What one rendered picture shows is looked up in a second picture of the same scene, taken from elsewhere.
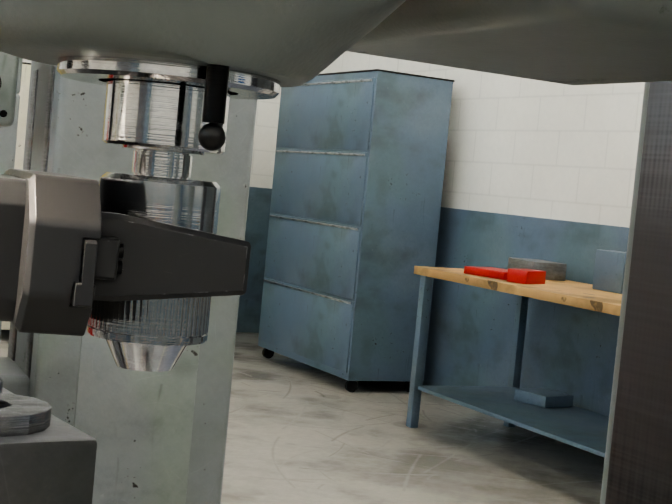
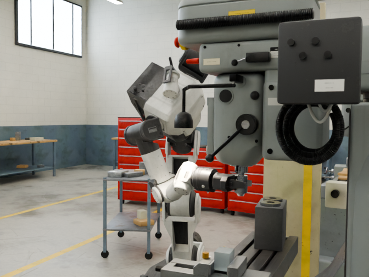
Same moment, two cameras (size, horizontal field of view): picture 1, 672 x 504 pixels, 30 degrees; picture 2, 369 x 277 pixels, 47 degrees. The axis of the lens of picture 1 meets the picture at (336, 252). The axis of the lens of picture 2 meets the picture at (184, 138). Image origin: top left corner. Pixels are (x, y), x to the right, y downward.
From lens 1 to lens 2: 120 cm
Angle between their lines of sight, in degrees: 51
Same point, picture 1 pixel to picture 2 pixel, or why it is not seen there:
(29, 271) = (220, 185)
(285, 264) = not seen: outside the picture
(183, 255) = (238, 184)
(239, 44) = (236, 163)
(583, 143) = not seen: outside the picture
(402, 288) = not seen: outside the picture
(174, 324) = (239, 191)
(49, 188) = (223, 177)
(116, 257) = (230, 184)
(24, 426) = (272, 205)
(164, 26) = (229, 162)
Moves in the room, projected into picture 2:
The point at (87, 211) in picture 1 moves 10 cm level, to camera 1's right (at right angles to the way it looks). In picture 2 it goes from (225, 179) to (246, 183)
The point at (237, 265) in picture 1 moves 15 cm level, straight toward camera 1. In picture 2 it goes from (243, 185) to (214, 189)
